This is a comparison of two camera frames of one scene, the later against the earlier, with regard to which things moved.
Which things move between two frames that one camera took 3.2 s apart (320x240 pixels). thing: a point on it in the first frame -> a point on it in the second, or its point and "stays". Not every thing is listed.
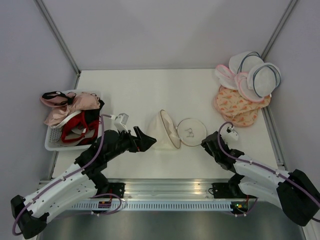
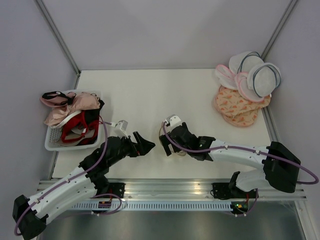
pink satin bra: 79,101 stays
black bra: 92,115 stays
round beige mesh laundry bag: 164,135 -> 181,153
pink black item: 57,99 stays
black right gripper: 204,144 -> 165,145
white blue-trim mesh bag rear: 241,62 stays
